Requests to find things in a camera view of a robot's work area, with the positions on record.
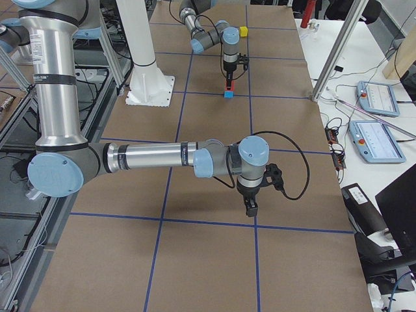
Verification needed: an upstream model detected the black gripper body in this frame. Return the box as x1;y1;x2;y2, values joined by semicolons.
237;185;261;203
222;61;237;72

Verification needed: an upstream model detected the red wooden block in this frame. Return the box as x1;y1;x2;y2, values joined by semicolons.
224;81;235;92

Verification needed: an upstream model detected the blue wooden block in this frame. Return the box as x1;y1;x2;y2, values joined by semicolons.
224;90;234;99

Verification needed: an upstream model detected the yellow wooden block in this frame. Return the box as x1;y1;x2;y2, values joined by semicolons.
239;26;248;38

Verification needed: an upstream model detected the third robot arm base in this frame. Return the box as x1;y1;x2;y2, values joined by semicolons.
1;18;33;65

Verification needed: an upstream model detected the near blue teach pendant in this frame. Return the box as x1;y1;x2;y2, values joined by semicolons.
349;120;406;164

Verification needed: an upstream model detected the blue teach pendant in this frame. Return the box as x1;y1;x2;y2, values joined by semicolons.
357;81;400;117
349;120;406;164

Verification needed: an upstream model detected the black monitor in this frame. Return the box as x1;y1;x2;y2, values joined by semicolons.
376;165;415;254

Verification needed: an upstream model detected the far blue teach pendant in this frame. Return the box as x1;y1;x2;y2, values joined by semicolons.
357;81;400;117

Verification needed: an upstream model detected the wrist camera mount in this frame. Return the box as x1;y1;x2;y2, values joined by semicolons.
237;53;250;71
262;163;285;194

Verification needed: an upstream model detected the white camera pole base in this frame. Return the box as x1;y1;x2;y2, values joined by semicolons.
116;0;175;107

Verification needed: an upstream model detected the grey aluminium frame post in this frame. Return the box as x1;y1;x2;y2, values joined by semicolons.
310;0;369;102

